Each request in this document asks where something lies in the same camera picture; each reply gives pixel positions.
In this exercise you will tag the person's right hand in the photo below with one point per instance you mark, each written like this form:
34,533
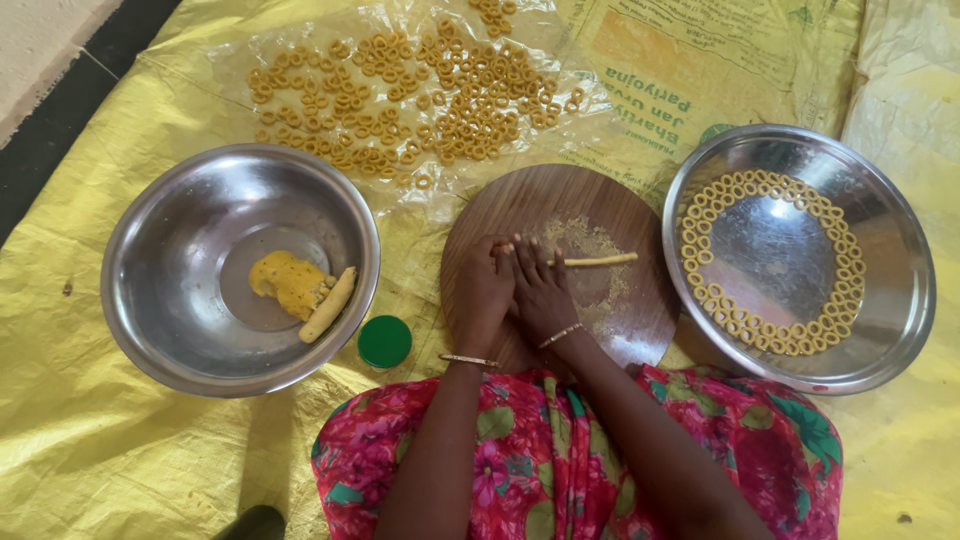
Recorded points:
544,296

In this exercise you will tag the person's left hand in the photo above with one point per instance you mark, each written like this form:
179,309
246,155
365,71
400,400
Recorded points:
480,296

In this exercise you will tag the person's left fingers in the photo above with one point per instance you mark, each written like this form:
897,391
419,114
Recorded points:
501,247

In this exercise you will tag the person's right fingers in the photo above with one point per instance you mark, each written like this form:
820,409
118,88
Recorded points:
534,255

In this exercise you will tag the yellow dough crumbs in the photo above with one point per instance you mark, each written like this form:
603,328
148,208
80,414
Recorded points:
589,236

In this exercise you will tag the round wooden rolling board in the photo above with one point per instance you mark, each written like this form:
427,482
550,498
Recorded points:
592,202

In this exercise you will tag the thin gold bangle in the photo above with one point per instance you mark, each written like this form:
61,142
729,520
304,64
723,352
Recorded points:
560,334
469,360

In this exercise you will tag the green round lid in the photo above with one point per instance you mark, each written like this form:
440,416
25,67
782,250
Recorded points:
384,341

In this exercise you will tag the spread of drying dough rings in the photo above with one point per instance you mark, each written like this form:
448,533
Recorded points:
465,97

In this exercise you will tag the thick yellow dough roll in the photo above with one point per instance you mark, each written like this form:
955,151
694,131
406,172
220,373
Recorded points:
330,304

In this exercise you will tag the pink floral dress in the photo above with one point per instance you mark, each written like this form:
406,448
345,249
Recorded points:
525,465

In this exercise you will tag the yellow dough lump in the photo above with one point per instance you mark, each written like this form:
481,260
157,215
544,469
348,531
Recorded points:
289,281

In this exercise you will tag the wide steel plate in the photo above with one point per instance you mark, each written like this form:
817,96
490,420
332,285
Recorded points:
772,255

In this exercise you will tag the printed yellow woven sack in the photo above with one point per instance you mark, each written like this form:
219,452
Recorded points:
720,67

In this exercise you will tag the circle of fresh dough rings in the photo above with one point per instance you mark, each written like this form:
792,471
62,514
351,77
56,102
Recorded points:
846,300

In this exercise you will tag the clear plastic sheet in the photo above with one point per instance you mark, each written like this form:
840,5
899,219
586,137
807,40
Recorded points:
232,67

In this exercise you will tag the deep steel bowl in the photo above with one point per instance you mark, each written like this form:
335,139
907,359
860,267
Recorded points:
172,225

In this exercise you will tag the large yellow woven sack mat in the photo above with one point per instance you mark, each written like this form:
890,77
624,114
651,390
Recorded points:
112,450

